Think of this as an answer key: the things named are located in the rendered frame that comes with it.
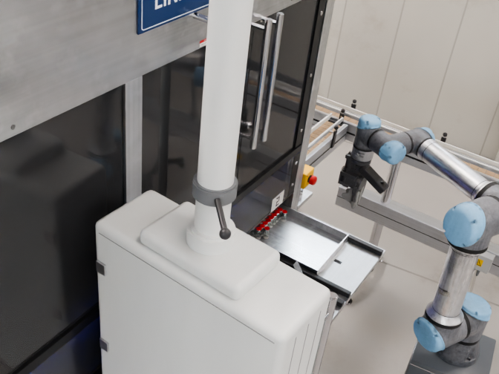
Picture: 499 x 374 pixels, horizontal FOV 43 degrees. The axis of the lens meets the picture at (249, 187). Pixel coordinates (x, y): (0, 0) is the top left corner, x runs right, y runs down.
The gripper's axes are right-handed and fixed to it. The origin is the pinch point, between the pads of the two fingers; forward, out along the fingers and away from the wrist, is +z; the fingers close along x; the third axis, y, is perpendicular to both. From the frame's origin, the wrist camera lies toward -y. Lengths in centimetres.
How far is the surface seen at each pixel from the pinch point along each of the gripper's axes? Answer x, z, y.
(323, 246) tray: 3.2, 21.2, 7.4
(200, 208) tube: 102, -59, -2
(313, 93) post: -8.4, -32.2, 27.4
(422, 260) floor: -127, 109, -8
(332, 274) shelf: 14.8, 21.4, -2.3
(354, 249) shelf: -3.4, 21.4, -2.7
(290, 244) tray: 10.2, 21.1, 17.8
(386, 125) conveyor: -91, 14, 23
